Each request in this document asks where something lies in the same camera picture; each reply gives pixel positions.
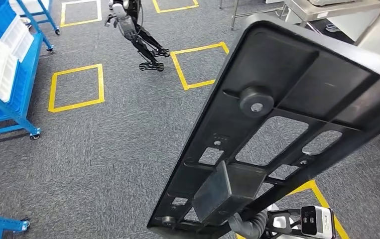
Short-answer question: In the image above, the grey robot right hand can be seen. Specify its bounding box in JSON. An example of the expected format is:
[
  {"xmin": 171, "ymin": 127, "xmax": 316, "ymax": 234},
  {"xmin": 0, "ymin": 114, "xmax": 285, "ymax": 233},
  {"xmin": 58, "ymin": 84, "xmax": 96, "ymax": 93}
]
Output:
[{"xmin": 228, "ymin": 213, "xmax": 243, "ymax": 232}]

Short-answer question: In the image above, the black plastic panel part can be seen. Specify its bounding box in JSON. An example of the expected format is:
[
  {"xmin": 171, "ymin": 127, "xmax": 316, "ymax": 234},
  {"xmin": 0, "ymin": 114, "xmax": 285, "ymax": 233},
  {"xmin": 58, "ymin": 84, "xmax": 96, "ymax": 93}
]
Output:
[{"xmin": 146, "ymin": 13, "xmax": 380, "ymax": 239}]

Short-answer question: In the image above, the black humanoid robot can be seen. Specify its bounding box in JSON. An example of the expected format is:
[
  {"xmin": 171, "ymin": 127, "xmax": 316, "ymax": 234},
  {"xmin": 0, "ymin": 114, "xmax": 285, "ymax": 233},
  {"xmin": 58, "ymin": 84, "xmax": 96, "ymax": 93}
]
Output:
[{"xmin": 104, "ymin": 0, "xmax": 171, "ymax": 72}]

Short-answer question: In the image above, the yellow floor tape square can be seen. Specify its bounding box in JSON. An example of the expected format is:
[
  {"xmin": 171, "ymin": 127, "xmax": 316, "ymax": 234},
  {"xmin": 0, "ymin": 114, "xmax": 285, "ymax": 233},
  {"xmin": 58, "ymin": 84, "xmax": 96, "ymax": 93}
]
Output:
[{"xmin": 48, "ymin": 63, "xmax": 105, "ymax": 114}]

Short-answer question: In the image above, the stainless steel table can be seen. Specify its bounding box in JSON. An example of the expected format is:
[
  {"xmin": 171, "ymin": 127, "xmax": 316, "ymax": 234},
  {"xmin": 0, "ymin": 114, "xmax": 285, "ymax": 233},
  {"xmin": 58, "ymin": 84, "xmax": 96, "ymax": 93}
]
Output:
[{"xmin": 219, "ymin": 0, "xmax": 380, "ymax": 35}]

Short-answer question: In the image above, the stamped metal plate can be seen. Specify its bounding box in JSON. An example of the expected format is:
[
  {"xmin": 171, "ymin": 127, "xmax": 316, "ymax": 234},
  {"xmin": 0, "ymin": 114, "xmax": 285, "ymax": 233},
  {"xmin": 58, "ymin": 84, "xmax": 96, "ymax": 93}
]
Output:
[{"xmin": 308, "ymin": 0, "xmax": 359, "ymax": 6}]

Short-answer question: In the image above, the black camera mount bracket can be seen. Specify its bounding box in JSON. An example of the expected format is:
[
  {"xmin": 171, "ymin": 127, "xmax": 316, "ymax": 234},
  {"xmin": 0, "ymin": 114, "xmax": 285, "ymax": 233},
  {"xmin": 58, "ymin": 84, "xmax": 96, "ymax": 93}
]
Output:
[{"xmin": 265, "ymin": 209, "xmax": 304, "ymax": 238}]

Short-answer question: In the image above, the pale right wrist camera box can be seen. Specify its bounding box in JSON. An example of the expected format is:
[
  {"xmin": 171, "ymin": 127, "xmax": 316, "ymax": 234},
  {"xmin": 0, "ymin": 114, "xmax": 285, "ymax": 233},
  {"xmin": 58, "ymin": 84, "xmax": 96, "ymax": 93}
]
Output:
[{"xmin": 300, "ymin": 205, "xmax": 336, "ymax": 239}]

